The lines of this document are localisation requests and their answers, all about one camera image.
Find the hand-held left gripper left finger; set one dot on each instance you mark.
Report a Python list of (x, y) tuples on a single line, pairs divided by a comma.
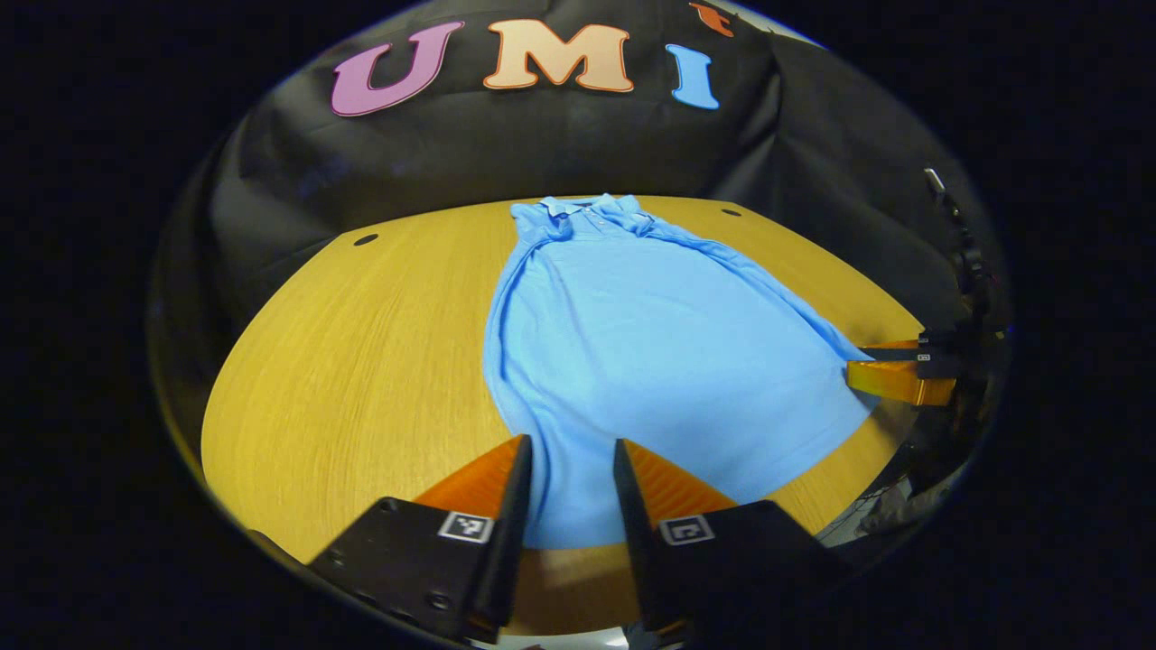
[(508, 533)]

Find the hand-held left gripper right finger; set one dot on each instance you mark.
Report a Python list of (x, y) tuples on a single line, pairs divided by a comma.
[(637, 533)]

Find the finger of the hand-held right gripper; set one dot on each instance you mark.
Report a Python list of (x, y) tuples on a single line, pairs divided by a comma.
[(935, 340), (903, 381)]

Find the light blue T-shirt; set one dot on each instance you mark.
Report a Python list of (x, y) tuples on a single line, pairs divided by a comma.
[(650, 361)]

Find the black backdrop cloth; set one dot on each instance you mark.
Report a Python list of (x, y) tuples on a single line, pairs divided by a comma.
[(542, 153)]

